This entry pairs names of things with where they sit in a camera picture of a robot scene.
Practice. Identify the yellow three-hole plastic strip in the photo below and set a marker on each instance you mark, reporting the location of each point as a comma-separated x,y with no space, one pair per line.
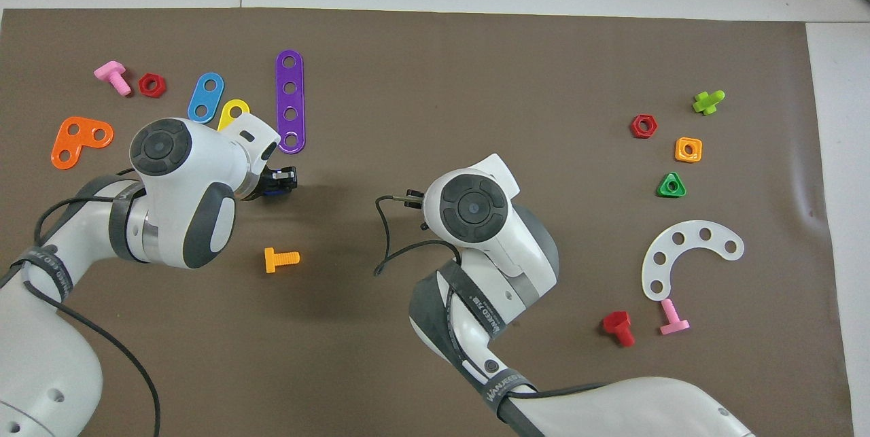
223,121

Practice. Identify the blue two-hole plastic strip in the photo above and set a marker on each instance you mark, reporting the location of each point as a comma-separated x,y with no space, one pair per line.
206,98

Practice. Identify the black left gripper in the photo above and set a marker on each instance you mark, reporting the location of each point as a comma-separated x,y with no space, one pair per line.
253,187

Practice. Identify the orange angled three-hole plate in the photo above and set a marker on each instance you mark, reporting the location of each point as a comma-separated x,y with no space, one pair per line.
85,132

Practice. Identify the pink plastic screw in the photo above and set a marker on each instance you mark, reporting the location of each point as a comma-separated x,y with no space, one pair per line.
669,311
112,73

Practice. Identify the purple four-hole plastic strip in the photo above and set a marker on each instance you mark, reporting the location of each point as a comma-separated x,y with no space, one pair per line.
289,100

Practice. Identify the green triangular plastic nut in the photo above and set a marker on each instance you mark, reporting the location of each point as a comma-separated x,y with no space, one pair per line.
663,191

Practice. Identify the orange plastic screw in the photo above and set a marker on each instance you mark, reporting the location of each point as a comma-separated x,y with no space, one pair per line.
285,258

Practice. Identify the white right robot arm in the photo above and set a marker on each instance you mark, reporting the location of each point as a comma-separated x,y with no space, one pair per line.
503,247

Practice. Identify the red hexagonal plastic nut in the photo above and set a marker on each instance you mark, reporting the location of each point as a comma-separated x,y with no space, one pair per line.
635,126
143,85

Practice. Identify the brown table mat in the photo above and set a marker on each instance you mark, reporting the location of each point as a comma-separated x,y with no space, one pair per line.
435,83

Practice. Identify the white curved five-hole plate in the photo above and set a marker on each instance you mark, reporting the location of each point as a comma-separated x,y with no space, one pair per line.
692,233

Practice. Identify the orange square plastic nut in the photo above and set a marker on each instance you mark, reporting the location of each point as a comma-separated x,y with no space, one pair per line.
679,149

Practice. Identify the blue square plastic nut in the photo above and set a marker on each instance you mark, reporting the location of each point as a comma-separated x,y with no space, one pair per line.
274,185

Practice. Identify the red hex-head plastic screw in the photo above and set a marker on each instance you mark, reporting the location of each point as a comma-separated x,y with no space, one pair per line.
617,321

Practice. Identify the lime green cross screw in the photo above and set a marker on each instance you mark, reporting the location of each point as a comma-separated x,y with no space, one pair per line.
707,102

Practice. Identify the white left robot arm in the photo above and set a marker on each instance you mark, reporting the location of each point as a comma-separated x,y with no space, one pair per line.
183,172

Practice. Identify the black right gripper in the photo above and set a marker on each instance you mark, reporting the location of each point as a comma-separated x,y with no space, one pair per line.
416,198

